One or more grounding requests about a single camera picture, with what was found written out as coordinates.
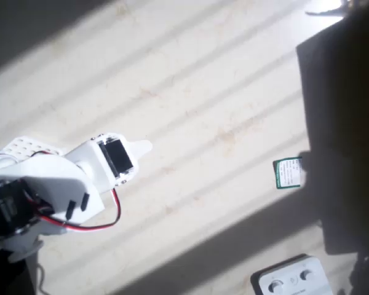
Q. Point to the white device with knobs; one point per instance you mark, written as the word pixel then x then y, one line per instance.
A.
pixel 295 282

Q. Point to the black box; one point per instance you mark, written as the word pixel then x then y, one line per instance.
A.
pixel 9 276

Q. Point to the black knitted fabric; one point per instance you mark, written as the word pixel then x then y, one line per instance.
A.
pixel 367 273

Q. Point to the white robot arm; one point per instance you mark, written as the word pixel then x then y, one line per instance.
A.
pixel 34 181

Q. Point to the large dark flat panel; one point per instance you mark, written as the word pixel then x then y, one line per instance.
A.
pixel 341 138

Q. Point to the green bordered paper label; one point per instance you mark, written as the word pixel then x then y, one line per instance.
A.
pixel 288 172

